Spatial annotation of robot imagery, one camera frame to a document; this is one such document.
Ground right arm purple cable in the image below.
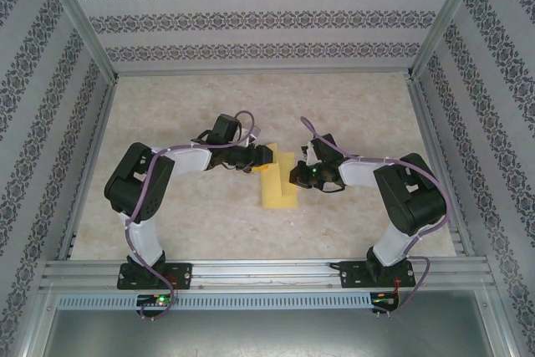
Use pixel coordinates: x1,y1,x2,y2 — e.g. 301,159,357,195
300,116,453,319

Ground slotted grey cable duct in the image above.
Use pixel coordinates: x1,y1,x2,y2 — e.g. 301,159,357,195
56,292,400,312

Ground yellow paper sheet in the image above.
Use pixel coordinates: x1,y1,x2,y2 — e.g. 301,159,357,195
258,142,299,211

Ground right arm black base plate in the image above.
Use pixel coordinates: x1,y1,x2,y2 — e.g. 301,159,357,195
340,260,417,290

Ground aluminium side rail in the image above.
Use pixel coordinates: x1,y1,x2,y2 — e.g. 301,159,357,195
407,76,476,258
56,76,122,260

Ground aluminium mounting rail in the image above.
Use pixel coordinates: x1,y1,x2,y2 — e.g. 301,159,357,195
39,258,494,291

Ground aluminium frame post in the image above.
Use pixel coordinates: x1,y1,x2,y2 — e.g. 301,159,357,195
35,0,121,82
406,0,491,82

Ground grey metal sheet panel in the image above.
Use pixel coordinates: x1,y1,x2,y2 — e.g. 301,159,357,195
41,309,511,357

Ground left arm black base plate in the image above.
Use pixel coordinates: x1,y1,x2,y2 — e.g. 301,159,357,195
118,263,193,291

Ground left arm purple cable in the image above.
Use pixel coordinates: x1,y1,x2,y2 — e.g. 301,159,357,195
124,110,263,321

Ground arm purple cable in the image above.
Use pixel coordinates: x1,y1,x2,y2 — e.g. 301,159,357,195
124,110,263,321
300,116,453,319

